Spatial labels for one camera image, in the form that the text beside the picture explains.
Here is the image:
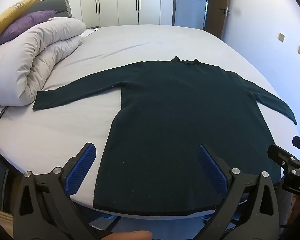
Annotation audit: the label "white folded duvet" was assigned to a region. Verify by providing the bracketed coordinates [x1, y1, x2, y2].
[0, 17, 87, 124]

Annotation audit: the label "white wardrobe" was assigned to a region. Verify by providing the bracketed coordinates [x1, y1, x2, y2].
[79, 0, 177, 28]

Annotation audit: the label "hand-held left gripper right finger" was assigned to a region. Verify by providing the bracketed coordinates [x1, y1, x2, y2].
[197, 144, 281, 240]

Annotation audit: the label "brown wooden door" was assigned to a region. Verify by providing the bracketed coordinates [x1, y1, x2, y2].
[207, 0, 232, 41]

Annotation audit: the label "person's left hand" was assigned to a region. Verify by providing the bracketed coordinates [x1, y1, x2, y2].
[102, 231, 153, 240]

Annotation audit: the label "grey headboard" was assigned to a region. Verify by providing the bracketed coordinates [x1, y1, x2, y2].
[0, 0, 73, 27]

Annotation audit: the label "purple pillow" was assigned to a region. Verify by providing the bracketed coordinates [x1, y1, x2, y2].
[0, 10, 57, 50]

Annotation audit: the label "white papers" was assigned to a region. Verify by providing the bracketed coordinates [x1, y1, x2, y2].
[80, 27, 100, 38]

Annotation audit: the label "white bed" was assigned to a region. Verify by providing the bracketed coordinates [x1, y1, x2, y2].
[0, 24, 300, 220]

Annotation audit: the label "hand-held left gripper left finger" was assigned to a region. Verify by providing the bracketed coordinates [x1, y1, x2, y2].
[13, 142, 108, 240]

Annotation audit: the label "yellow pillow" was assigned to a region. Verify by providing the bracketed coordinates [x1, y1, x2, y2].
[0, 0, 43, 43]

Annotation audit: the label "dark green sweater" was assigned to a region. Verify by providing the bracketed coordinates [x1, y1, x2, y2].
[32, 56, 298, 217]

